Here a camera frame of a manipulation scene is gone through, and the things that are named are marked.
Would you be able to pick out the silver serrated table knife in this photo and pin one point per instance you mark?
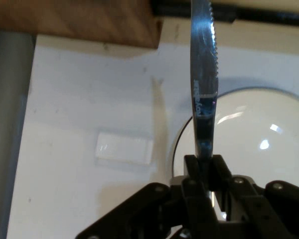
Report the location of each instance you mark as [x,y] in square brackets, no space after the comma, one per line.
[203,62]

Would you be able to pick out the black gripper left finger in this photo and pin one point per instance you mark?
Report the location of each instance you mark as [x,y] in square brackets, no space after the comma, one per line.
[144,214]

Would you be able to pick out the white plate with black rim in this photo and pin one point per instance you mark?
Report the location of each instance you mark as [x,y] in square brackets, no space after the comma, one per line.
[251,129]

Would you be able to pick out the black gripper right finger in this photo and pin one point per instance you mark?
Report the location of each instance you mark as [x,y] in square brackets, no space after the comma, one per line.
[271,214]

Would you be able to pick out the small white cutlery rest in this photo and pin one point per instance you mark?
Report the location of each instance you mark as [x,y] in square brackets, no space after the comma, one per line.
[123,149]

